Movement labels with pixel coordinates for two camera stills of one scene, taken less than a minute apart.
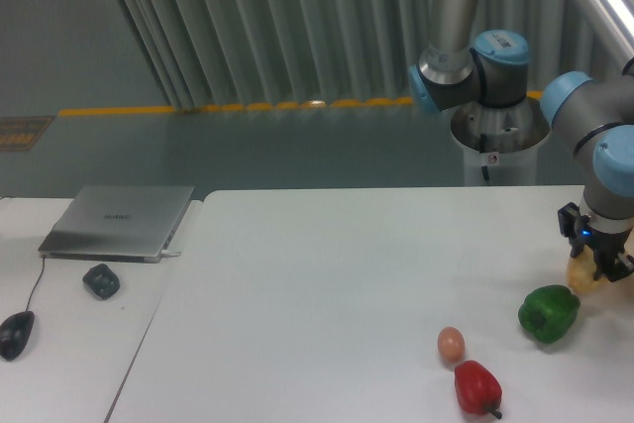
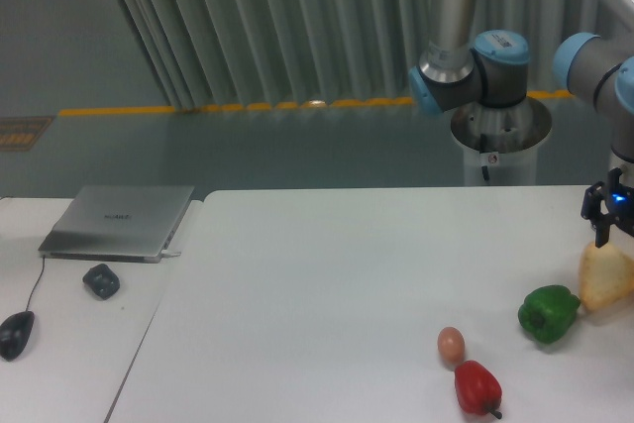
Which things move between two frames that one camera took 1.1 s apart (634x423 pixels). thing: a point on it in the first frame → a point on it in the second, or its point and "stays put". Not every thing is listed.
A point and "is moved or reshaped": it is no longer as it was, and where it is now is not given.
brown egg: [451, 343] stays put
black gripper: [581, 230] → [608, 205]
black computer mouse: [14, 334] stays put
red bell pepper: [477, 390] stays put
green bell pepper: [548, 312] stays put
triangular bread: [580, 272] is moved or reshaped
